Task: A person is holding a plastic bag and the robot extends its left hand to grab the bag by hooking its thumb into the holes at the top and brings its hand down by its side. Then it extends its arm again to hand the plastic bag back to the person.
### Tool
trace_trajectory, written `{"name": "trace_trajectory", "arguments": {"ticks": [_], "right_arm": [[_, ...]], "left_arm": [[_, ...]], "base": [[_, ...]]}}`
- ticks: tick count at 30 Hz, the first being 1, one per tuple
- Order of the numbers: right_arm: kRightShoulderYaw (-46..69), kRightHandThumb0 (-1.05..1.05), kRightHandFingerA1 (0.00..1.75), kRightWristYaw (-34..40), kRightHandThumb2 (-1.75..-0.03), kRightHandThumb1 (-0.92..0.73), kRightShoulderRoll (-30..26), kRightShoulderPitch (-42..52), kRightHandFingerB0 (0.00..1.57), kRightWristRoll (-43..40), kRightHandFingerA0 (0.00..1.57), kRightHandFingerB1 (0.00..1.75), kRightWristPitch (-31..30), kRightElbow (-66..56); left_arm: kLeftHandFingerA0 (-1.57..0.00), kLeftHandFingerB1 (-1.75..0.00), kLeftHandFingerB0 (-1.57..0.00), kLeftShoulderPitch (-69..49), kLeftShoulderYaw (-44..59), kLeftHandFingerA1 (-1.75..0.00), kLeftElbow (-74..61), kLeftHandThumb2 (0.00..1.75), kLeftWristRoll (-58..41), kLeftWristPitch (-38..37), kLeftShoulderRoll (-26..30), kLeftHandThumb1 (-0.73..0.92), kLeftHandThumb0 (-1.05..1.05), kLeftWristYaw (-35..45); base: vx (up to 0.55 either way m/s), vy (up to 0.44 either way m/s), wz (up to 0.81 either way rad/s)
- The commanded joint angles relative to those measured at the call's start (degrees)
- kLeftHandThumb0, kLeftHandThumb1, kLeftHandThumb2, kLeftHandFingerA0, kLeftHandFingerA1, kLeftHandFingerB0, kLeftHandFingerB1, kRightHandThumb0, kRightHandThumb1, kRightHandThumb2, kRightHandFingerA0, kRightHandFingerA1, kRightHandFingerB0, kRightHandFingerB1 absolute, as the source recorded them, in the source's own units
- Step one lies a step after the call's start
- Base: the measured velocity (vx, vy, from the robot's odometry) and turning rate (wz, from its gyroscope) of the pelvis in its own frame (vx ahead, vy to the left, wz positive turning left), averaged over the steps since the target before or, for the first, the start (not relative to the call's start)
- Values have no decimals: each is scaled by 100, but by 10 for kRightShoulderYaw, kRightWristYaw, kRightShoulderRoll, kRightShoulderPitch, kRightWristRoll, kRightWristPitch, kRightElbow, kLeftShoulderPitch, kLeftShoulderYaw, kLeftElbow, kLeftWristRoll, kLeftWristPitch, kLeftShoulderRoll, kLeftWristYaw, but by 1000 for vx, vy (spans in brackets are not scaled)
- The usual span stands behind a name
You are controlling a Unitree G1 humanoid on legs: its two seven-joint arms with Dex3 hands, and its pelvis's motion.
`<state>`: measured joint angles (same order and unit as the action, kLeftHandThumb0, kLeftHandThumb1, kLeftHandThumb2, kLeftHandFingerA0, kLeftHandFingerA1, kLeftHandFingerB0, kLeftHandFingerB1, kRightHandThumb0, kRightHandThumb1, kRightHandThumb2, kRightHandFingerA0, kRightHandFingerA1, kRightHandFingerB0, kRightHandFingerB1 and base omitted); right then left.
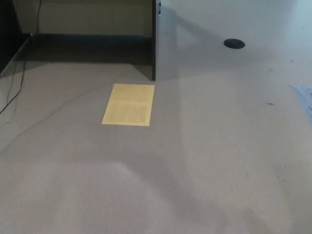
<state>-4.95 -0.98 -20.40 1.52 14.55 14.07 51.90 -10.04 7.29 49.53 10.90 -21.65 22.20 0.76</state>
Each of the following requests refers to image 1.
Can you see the black round floor cover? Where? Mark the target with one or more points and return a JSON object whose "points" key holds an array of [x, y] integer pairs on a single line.
{"points": [[234, 43]]}

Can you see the yellow paper sheet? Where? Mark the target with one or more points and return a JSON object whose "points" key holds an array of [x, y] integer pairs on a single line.
{"points": [[129, 97]]}

